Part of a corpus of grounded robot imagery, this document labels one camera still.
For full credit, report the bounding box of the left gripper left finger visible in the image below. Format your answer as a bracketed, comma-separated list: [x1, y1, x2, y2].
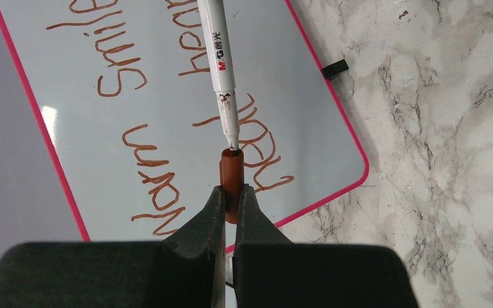
[0, 186, 225, 307]

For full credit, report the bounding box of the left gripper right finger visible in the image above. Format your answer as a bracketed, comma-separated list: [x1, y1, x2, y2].
[232, 185, 418, 307]

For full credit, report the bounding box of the white rainbow marker pen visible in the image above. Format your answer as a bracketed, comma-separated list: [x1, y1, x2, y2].
[197, 0, 240, 151]

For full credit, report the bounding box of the brown marker cap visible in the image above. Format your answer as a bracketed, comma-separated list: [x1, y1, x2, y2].
[220, 149, 245, 225]

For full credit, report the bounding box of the pink framed whiteboard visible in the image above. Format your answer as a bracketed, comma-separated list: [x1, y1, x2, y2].
[0, 1, 369, 241]

